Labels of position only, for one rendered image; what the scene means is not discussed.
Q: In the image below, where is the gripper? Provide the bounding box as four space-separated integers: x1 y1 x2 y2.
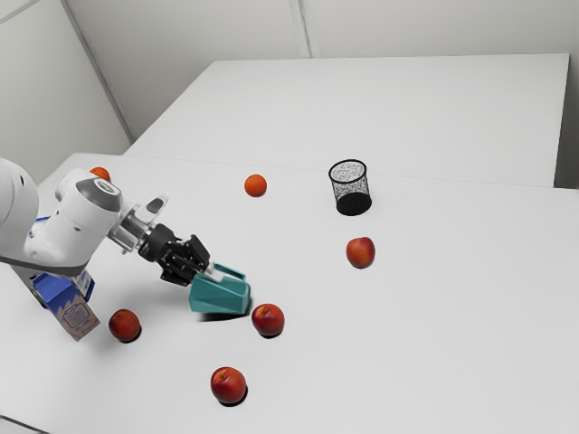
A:
137 222 229 288

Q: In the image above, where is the red apple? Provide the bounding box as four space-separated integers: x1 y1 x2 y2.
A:
108 308 142 344
346 236 376 269
251 303 286 338
209 366 248 406

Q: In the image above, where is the blue and brown carton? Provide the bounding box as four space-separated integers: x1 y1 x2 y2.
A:
30 269 101 344

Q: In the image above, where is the black mesh pen holder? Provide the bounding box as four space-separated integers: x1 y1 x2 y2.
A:
327 158 374 217

